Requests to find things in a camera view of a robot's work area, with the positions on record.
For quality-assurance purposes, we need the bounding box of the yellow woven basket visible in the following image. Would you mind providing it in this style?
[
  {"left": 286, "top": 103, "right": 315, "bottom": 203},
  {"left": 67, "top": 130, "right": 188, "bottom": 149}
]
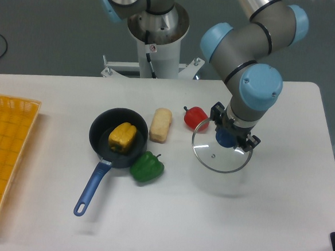
[{"left": 0, "top": 95, "right": 41, "bottom": 212}]

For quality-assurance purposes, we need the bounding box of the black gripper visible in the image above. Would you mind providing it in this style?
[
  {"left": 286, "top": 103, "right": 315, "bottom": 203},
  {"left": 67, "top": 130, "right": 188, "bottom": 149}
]
[{"left": 209, "top": 102, "right": 261, "bottom": 152}]

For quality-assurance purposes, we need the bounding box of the dark pot blue handle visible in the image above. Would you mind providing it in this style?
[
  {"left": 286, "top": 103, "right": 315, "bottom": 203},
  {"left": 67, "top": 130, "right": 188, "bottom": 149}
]
[{"left": 73, "top": 108, "right": 148, "bottom": 217}]

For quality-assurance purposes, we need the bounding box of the red bell pepper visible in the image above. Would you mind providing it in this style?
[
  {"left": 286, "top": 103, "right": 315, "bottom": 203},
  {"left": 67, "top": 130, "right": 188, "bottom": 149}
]
[{"left": 184, "top": 106, "right": 208, "bottom": 131}]

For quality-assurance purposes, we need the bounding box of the black cable on pedestal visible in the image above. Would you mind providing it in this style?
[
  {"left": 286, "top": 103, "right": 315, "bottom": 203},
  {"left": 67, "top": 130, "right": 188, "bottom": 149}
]
[{"left": 142, "top": 29, "right": 161, "bottom": 79}]

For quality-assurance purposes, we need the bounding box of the glass pot lid blue knob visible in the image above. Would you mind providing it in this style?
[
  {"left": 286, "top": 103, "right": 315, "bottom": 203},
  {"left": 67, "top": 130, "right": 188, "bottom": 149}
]
[{"left": 189, "top": 116, "right": 256, "bottom": 175}]

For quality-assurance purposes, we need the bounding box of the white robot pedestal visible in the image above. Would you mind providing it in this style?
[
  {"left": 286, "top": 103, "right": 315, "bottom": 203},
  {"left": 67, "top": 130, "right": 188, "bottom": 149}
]
[{"left": 101, "top": 3, "right": 205, "bottom": 80}]

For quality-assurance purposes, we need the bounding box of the green bell pepper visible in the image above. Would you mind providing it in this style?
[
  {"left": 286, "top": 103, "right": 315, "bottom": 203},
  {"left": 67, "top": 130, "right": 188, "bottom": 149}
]
[{"left": 129, "top": 151, "right": 165, "bottom": 183}]

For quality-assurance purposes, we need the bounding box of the yellow bell pepper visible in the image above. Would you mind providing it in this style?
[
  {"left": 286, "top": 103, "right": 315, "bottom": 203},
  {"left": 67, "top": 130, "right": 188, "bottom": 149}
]
[{"left": 108, "top": 122, "right": 137, "bottom": 154}]

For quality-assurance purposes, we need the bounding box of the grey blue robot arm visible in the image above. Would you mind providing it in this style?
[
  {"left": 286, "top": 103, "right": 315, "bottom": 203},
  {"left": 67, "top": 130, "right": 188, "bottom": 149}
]
[{"left": 101, "top": 0, "right": 309, "bottom": 152}]

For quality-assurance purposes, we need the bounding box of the beige bread loaf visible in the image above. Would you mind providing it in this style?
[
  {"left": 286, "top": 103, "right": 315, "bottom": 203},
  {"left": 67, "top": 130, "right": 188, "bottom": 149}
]
[{"left": 149, "top": 108, "right": 173, "bottom": 143}]

